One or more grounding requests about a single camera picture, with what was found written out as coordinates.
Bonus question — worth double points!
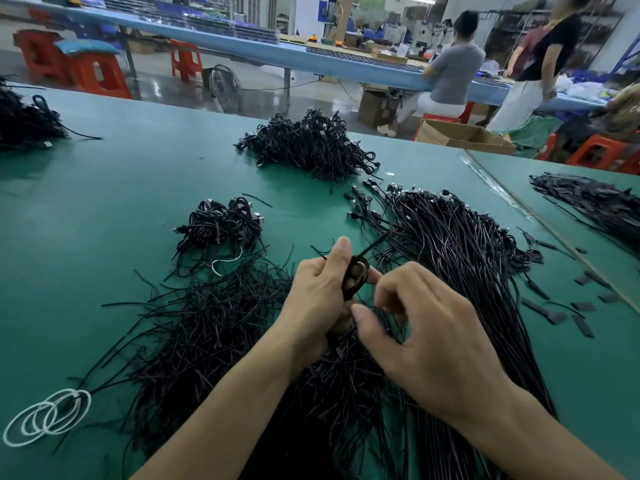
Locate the person's right hand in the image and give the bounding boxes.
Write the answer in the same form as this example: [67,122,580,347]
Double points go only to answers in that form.
[350,261,526,436]

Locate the person's left hand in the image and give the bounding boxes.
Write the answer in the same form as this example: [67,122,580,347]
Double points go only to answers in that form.
[270,237,383,374]

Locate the single black cable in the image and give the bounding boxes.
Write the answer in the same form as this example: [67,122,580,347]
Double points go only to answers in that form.
[310,227,401,346]

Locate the bundle of long black cables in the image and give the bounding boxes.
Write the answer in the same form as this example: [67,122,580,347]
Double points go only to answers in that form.
[345,179,559,480]

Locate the small cluster of knotted cables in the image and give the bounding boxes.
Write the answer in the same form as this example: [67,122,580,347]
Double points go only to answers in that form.
[172,197,264,278]

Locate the pile of black cables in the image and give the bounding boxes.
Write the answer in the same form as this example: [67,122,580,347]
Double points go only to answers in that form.
[75,199,421,480]

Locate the heap of black cables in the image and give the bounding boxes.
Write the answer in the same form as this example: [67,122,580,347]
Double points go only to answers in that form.
[0,77,101,151]
[235,107,381,183]

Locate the spread of straight black cables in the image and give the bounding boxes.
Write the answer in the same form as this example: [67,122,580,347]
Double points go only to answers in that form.
[530,173,640,258]

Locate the person's left forearm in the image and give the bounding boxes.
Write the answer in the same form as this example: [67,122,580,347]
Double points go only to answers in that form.
[132,339,301,480]

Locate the scattered dark tie pieces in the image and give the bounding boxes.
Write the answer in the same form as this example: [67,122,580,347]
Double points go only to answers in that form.
[518,227,621,339]

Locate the small cardboard box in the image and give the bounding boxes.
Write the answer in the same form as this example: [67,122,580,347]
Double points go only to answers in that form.
[358,87,401,128]

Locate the open cardboard box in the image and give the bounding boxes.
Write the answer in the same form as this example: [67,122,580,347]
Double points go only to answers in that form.
[415,119,516,156]

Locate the green bag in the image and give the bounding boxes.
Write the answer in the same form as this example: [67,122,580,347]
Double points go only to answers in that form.
[505,115,563,159]

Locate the grey floor fan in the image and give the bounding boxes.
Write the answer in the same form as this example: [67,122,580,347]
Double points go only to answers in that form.
[206,63,244,114]

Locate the long blue workbench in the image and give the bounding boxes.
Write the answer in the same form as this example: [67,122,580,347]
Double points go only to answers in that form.
[0,0,606,114]

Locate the red plastic stool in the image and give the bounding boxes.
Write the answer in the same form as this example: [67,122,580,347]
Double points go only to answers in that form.
[567,135,640,176]
[169,39,204,83]
[13,29,69,84]

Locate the pile of white bags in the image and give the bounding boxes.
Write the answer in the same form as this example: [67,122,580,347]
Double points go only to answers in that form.
[555,79,611,104]

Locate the white pillar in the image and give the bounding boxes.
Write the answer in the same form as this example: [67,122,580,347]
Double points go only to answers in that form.
[292,0,329,38]

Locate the red stool with blue seat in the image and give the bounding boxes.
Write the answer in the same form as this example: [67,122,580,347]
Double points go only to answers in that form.
[55,39,133,100]

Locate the blue metal rack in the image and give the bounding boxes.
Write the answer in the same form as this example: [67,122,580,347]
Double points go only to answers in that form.
[600,29,640,81]

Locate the metal storage shelf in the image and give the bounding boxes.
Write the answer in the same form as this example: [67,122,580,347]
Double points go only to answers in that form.
[500,5,621,66]

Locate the bunch of white wire rings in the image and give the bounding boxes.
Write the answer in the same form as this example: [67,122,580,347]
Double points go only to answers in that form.
[2,387,92,449]

